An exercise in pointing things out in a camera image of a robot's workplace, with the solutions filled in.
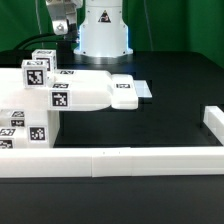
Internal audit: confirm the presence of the white chair back frame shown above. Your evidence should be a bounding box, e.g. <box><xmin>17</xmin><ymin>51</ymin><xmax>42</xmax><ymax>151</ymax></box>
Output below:
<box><xmin>0</xmin><ymin>68</ymin><xmax>138</xmax><ymax>111</ymax></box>

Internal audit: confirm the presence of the white fence wall front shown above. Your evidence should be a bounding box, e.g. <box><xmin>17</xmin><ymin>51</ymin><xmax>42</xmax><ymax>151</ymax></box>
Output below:
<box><xmin>0</xmin><ymin>147</ymin><xmax>224</xmax><ymax>178</ymax></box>

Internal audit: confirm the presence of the white fence wall right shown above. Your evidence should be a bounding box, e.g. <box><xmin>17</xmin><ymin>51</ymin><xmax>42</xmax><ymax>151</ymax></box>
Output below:
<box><xmin>203</xmin><ymin>106</ymin><xmax>224</xmax><ymax>146</ymax></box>

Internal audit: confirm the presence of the white marker base plate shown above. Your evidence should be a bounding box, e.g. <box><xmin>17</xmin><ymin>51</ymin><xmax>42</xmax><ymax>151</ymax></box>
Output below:
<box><xmin>134</xmin><ymin>80</ymin><xmax>152</xmax><ymax>98</ymax></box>

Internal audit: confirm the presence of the black cable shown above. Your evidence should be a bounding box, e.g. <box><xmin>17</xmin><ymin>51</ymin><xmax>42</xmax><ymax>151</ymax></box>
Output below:
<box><xmin>13</xmin><ymin>31</ymin><xmax>68</xmax><ymax>51</ymax></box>

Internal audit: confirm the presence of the grey cable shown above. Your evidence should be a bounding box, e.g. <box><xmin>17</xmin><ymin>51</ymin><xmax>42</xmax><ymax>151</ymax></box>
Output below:
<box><xmin>141</xmin><ymin>0</ymin><xmax>158</xmax><ymax>52</ymax></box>

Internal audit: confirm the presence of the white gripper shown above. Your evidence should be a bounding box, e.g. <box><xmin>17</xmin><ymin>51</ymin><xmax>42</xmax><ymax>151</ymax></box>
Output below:
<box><xmin>45</xmin><ymin>0</ymin><xmax>83</xmax><ymax>36</ymax></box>

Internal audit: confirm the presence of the white fence wall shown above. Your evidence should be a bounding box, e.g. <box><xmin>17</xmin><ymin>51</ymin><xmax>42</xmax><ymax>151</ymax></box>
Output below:
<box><xmin>203</xmin><ymin>106</ymin><xmax>224</xmax><ymax>146</ymax></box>
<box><xmin>0</xmin><ymin>147</ymin><xmax>224</xmax><ymax>178</ymax></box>

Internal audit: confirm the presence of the small white part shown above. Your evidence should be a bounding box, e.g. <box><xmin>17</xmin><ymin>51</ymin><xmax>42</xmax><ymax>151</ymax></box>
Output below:
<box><xmin>0</xmin><ymin>127</ymin><xmax>27</xmax><ymax>149</ymax></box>

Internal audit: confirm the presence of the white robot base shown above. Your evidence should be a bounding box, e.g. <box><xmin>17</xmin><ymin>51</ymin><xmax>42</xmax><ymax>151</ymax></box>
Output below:
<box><xmin>74</xmin><ymin>0</ymin><xmax>133</xmax><ymax>64</ymax></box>

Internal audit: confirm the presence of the white chair seat part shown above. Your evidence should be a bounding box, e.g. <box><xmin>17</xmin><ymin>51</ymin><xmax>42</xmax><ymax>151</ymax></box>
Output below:
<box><xmin>25</xmin><ymin>110</ymin><xmax>60</xmax><ymax>148</ymax></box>

